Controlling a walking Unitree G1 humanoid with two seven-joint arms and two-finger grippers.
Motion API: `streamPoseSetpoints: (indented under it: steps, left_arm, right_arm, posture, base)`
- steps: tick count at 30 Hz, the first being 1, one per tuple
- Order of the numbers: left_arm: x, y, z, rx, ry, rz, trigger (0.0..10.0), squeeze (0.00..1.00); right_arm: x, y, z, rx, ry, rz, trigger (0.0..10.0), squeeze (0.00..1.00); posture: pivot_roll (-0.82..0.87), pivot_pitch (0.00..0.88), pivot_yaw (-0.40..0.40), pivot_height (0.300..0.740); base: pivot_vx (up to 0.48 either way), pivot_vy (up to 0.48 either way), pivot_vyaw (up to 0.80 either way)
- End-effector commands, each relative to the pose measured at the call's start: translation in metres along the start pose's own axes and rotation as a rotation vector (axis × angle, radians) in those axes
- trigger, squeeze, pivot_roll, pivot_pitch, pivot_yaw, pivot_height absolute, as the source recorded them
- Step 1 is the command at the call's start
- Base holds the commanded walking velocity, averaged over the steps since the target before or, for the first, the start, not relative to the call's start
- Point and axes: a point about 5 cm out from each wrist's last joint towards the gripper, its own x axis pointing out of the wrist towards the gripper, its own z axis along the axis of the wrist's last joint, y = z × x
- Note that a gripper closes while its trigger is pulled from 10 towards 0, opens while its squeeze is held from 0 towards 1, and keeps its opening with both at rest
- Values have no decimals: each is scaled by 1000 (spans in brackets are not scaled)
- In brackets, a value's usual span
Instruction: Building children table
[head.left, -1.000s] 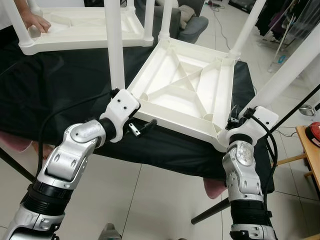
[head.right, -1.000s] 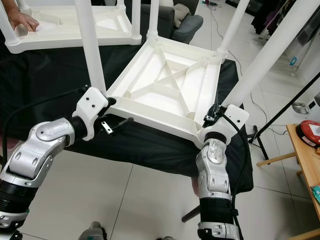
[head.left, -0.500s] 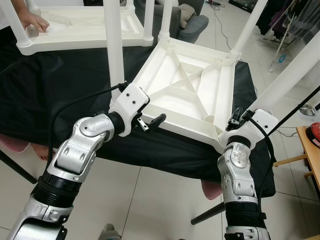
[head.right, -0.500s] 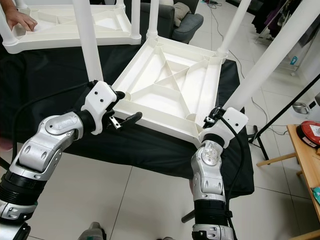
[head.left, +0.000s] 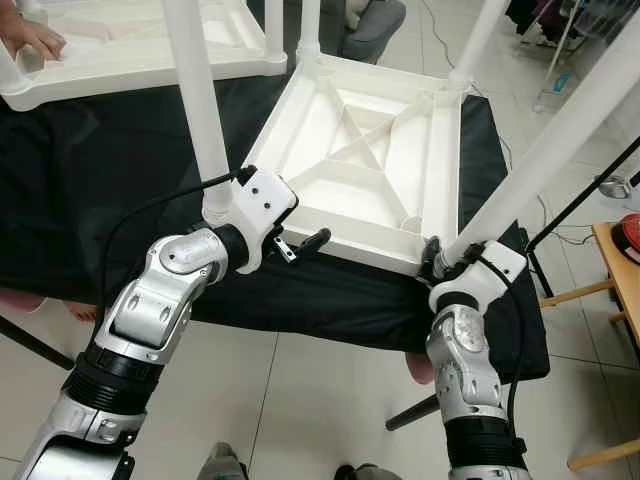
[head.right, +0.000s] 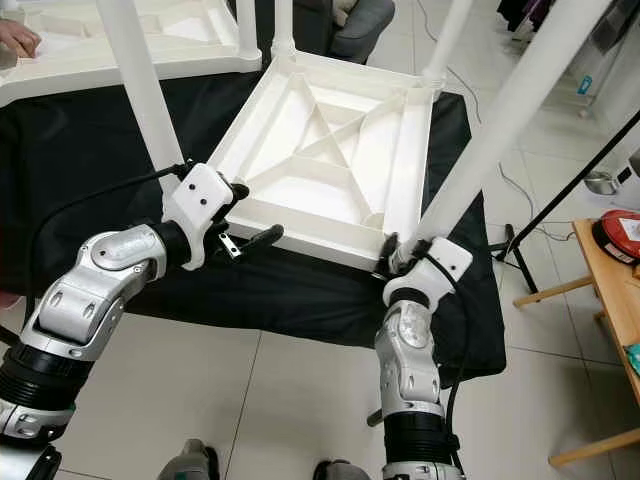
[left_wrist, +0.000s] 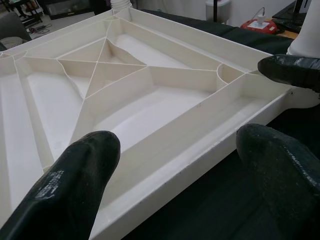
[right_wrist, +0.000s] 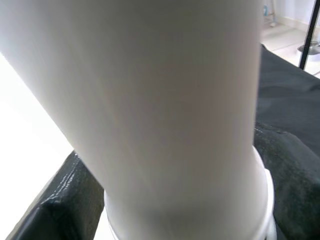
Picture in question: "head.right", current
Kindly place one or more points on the white ribbed plastic table top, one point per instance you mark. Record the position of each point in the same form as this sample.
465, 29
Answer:
120, 45
340, 150

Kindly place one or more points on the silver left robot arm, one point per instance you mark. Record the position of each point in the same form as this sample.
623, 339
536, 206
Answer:
90, 300

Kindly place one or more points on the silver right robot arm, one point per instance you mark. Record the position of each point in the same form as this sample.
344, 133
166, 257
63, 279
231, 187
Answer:
410, 370

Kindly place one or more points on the person's bare hand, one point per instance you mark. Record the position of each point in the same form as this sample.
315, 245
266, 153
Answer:
18, 38

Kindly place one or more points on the black table cloth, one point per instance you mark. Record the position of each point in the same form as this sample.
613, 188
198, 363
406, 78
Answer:
90, 170

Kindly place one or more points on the black metal table leg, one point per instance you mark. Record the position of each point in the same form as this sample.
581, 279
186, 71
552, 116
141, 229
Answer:
374, 417
10, 335

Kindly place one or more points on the black tripod stand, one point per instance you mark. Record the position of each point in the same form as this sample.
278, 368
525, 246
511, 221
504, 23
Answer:
560, 195

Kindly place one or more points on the dark grey armchair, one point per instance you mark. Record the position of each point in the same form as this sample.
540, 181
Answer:
360, 25

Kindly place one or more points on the pink trouser leg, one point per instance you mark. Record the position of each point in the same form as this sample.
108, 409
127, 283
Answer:
10, 298

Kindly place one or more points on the wooden side table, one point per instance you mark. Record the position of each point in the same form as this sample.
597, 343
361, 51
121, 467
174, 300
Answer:
610, 290

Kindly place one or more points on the beige armchair cushion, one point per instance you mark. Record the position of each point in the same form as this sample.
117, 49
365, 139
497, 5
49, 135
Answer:
345, 10

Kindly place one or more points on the small metal bowl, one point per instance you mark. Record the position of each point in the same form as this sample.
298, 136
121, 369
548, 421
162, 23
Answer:
600, 182

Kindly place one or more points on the grey right robot foot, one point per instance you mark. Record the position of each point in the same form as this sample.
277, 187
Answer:
345, 471

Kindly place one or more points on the grey robot foot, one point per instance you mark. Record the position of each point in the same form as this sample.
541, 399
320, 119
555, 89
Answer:
190, 460
345, 471

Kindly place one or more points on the red round device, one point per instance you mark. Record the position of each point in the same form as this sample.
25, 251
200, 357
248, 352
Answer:
620, 235

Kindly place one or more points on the grey left robot foot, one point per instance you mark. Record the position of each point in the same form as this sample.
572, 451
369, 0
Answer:
190, 460

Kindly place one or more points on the white grey appliance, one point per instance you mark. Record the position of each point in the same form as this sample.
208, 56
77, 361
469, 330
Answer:
633, 168

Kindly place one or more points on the teal pink box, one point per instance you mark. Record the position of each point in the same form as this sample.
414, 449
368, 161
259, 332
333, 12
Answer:
633, 358

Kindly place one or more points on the dark hanging clothes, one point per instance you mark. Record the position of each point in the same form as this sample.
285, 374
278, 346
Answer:
525, 12

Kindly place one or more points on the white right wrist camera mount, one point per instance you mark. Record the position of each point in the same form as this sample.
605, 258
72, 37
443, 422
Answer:
438, 270

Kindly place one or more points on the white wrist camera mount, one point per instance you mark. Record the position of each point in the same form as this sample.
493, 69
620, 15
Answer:
200, 205
438, 270

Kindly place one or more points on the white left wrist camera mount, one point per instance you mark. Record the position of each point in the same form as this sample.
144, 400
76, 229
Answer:
200, 205

